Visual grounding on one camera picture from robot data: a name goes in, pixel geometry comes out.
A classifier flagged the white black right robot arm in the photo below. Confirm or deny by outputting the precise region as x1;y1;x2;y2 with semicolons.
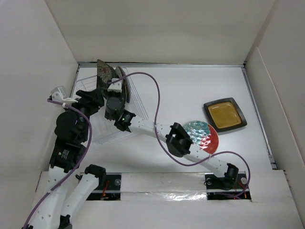
105;97;239;190

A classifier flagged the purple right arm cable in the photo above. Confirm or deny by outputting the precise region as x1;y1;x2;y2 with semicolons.
109;72;251;200

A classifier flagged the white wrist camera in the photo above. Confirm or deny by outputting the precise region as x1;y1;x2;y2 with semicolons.
107;78;122;93
50;86;77;104

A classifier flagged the black square floral plate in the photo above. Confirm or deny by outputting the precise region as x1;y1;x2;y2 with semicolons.
96;59;118;99

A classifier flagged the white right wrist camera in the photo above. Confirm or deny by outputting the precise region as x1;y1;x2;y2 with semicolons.
107;78;122;93

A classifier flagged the red teal round plate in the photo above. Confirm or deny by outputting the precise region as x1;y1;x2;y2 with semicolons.
183;121;219;155

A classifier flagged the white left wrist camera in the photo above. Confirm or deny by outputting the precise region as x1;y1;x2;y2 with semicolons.
50;86;77;104

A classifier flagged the square yellow plate dark rim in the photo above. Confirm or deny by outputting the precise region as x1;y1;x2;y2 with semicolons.
203;97;247;133

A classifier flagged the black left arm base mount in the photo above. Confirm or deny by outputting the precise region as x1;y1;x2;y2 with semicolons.
87;173;122;201

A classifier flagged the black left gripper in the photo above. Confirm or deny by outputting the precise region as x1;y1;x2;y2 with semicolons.
64;87;104;140

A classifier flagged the clear plastic dish rack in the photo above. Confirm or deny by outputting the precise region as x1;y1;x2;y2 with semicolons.
73;67;149;145

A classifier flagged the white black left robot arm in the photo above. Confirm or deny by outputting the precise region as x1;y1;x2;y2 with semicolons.
23;87;106;229

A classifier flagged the aluminium frame rail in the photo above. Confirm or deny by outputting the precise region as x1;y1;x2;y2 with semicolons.
77;62;246;69

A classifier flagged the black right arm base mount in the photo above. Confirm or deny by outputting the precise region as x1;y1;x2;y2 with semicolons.
204;173;251;200

